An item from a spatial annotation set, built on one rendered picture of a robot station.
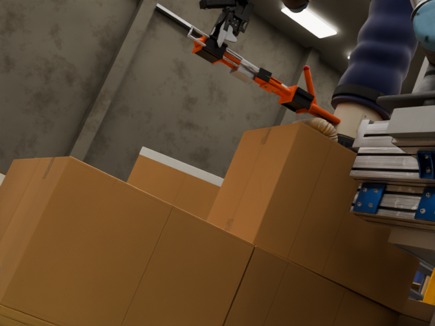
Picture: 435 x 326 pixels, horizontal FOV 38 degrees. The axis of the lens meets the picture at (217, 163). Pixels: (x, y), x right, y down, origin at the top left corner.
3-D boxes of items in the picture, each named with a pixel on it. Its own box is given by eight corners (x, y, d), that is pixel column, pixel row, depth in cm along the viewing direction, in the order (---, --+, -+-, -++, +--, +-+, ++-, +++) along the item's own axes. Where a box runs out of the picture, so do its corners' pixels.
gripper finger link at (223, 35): (236, 49, 197) (241, 29, 202) (221, 40, 195) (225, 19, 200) (231, 55, 199) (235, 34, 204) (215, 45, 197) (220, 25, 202)
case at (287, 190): (333, 293, 242) (368, 198, 250) (402, 314, 206) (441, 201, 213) (200, 232, 221) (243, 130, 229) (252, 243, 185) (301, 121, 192)
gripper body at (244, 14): (243, 34, 203) (257, 2, 205) (221, 21, 200) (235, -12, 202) (234, 39, 210) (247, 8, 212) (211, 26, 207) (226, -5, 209)
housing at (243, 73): (245, 83, 211) (250, 72, 212) (254, 81, 205) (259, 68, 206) (228, 74, 209) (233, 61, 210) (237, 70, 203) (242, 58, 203)
